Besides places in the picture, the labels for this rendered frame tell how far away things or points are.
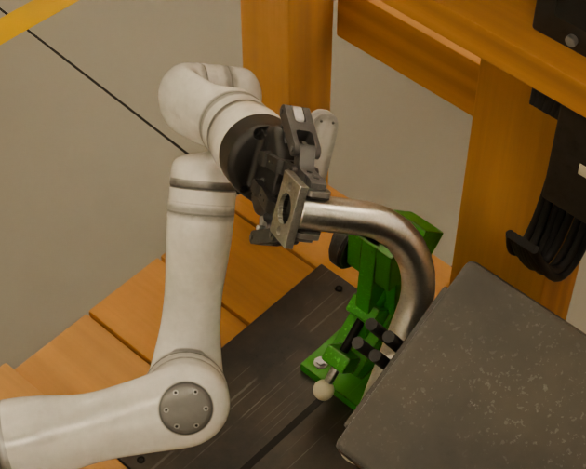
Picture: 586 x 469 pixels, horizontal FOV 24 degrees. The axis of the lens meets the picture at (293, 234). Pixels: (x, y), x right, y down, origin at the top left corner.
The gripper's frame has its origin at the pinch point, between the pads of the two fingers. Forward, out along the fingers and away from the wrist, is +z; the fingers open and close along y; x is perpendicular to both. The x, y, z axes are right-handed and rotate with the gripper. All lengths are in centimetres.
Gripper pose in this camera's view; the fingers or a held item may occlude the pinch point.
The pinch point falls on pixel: (307, 207)
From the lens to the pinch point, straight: 113.2
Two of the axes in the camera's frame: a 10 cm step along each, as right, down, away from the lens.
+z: 3.1, 3.8, -8.7
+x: 9.2, 1.0, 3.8
